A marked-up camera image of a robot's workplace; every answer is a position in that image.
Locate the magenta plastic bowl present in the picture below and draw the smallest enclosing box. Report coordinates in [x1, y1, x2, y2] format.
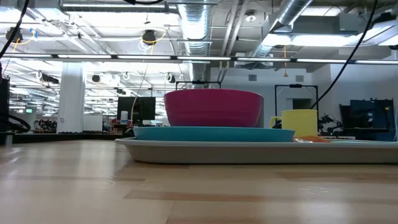
[164, 88, 265, 128]

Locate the black frame stand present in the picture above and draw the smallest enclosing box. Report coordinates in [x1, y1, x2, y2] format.
[175, 80, 223, 91]
[274, 83, 320, 118]

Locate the blue machine cabinet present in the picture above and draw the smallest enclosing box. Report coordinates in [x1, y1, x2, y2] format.
[338, 98, 396, 142]

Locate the blue plastic plate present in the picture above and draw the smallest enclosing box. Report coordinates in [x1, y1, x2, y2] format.
[132, 126, 296, 143]

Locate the black monitor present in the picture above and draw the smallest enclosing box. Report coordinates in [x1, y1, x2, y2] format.
[117, 96, 156, 126]

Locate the white pillar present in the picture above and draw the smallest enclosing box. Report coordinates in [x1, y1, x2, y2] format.
[57, 62, 86, 134]

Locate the grey plastic tray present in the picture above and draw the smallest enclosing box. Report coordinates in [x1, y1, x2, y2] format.
[114, 137, 398, 165]

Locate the black thick hose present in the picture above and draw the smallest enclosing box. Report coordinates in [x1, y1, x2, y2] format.
[0, 113, 32, 134]

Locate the black cable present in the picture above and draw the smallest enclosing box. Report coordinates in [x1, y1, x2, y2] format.
[0, 0, 30, 60]
[310, 0, 379, 110]
[122, 0, 166, 6]

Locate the yellow plastic mug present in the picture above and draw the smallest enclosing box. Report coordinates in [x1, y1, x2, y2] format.
[269, 109, 319, 139]

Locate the orange cloth napkin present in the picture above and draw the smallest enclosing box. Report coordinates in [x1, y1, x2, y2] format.
[295, 135, 331, 144]

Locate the silver ribbed ventilation duct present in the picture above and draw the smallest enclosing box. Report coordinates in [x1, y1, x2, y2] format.
[248, 0, 313, 60]
[178, 0, 213, 90]

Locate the long ceiling light strip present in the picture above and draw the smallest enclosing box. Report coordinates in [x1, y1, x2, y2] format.
[0, 52, 398, 65]

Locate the black ceiling camera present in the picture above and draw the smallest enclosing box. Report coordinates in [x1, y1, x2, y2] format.
[141, 29, 158, 46]
[5, 26, 24, 44]

